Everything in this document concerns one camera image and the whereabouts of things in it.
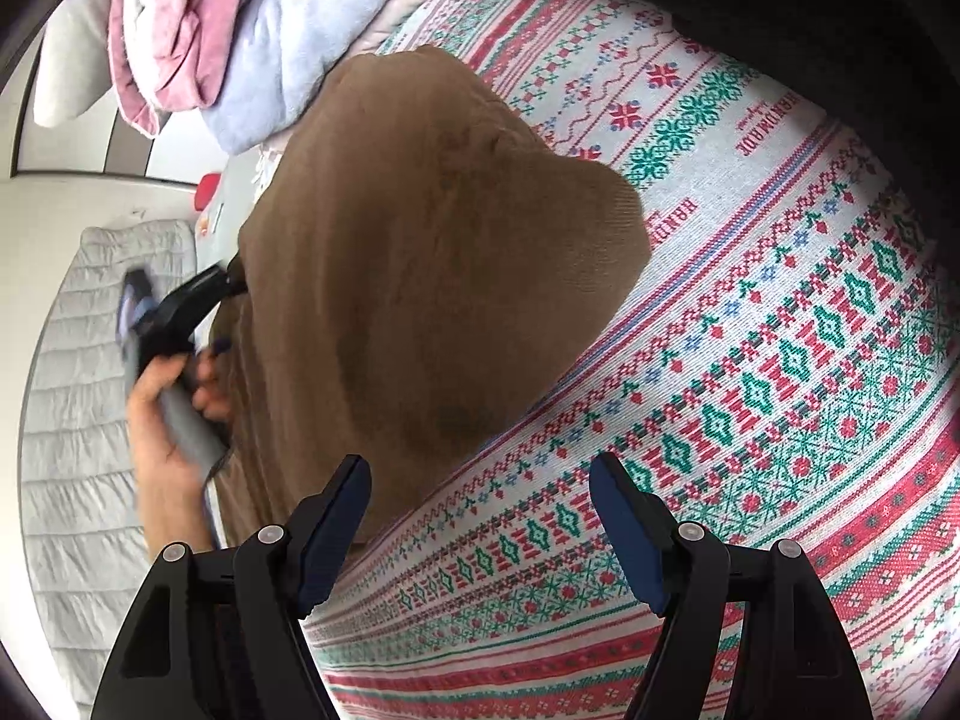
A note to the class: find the beige armchair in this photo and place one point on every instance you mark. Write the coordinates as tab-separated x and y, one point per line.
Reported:
73	70

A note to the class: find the person's left hand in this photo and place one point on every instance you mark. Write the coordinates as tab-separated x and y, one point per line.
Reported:
163	469

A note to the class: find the brown corduroy jacket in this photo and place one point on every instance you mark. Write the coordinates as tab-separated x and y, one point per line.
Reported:
421	270

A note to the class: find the white wardrobe with brown frames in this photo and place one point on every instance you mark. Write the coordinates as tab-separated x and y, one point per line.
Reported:
99	143

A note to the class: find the pink garment pile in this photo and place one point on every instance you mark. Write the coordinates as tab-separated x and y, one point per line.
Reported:
168	56

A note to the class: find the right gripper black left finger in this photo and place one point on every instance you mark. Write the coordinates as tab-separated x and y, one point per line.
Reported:
218	634

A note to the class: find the light blue fleece garment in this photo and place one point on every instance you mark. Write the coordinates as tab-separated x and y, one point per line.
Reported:
280	54

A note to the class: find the white quilted comforter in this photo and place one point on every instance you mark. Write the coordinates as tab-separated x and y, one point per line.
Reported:
84	547

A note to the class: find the patterned nordic knit blanket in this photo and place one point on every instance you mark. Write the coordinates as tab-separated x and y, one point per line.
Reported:
786	367

